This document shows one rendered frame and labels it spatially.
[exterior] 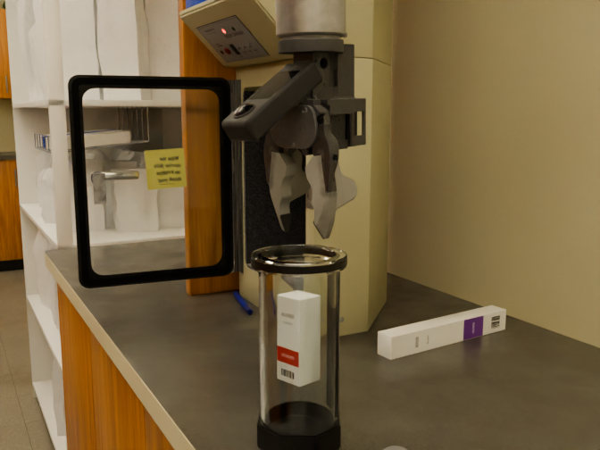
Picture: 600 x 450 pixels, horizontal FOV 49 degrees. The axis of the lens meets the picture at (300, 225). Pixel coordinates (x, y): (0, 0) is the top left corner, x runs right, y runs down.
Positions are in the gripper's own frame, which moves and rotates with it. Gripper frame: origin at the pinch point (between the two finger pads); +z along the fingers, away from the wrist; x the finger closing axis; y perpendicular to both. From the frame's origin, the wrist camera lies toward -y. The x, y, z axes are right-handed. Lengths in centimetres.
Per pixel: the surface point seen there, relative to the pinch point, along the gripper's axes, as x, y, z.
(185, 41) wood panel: 61, 28, -24
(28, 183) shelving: 244, 65, 24
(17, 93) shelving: 245, 65, -15
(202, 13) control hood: 47, 22, -28
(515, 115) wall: 11, 67, -9
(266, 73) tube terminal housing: 40, 31, -18
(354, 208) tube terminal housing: 21.0, 32.8, 5.1
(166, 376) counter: 27.1, -1.9, 26.1
